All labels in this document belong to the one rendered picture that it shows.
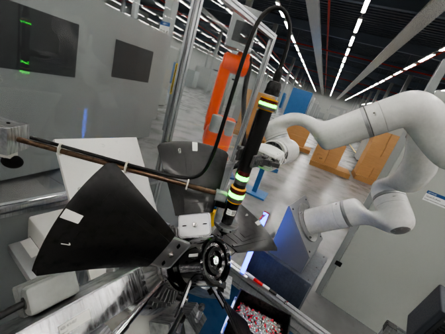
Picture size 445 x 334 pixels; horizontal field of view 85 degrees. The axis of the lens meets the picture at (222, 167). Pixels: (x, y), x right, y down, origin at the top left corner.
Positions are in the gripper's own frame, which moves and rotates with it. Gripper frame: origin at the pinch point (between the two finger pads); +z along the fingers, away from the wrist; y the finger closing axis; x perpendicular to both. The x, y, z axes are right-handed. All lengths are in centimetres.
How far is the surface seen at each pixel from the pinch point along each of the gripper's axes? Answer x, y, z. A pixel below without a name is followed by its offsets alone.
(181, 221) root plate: -22.1, 8.8, 8.4
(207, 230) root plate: -22.0, 1.7, 5.5
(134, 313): -36.8, 2.1, 25.5
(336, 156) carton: -88, 63, -748
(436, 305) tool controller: -25, -57, -32
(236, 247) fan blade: -28.3, -4.2, -4.7
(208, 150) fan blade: -5.4, 16.7, -6.1
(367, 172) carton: -109, -31, -812
